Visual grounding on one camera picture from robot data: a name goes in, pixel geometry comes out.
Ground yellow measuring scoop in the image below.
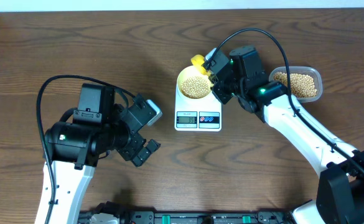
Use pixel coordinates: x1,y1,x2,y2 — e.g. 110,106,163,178
190,54,212,77

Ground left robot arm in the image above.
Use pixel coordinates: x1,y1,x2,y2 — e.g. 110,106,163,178
35,83,162,223

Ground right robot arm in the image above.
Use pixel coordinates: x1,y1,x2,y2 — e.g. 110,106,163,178
205,46,364,223

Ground soybeans in yellow bowl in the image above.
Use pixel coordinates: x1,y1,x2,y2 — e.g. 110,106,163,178
181,76,211,99

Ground yellow plastic bowl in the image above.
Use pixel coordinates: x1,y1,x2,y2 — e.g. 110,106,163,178
176,65,213,100

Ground white digital kitchen scale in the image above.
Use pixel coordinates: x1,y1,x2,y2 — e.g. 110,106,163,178
174,66,223,133

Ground pile of soybeans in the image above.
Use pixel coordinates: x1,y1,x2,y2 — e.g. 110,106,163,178
290,73,318,98

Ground clear plastic container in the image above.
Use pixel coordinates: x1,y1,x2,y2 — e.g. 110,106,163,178
268,65,324,104

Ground black right camera cable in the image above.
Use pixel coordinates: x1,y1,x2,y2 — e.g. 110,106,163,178
205,27,364,190

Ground black camera cable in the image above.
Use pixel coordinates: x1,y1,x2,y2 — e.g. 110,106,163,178
205,27,364,190
35,74,138,224

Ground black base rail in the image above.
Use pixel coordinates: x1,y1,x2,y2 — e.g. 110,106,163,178
77,202,294,224

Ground black left camera cable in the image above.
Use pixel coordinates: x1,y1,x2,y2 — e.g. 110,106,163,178
35,74,138,224

